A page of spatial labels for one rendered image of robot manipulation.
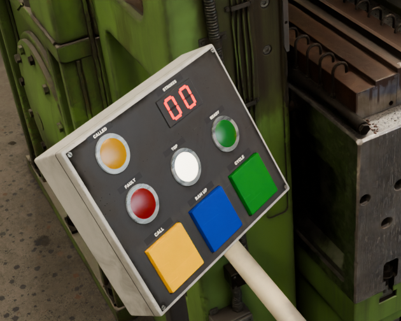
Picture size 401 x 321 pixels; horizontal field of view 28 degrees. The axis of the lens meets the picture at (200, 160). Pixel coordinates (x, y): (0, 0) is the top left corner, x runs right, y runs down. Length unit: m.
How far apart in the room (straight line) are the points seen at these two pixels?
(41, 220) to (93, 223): 1.78
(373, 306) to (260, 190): 0.67
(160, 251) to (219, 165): 0.18
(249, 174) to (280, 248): 0.63
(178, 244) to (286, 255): 0.76
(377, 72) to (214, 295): 0.65
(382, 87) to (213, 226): 0.53
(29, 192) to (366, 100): 1.74
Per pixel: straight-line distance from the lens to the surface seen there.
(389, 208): 1.70
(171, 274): 1.17
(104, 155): 1.12
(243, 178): 1.27
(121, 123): 1.15
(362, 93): 1.56
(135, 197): 1.14
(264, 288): 1.63
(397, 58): 1.65
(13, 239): 2.86
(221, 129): 1.26
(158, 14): 1.45
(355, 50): 1.67
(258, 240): 1.83
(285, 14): 1.55
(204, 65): 1.27
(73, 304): 2.57
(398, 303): 1.94
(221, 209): 1.23
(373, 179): 1.62
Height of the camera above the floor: 1.82
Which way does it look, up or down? 37 degrees down
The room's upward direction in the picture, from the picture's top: 7 degrees counter-clockwise
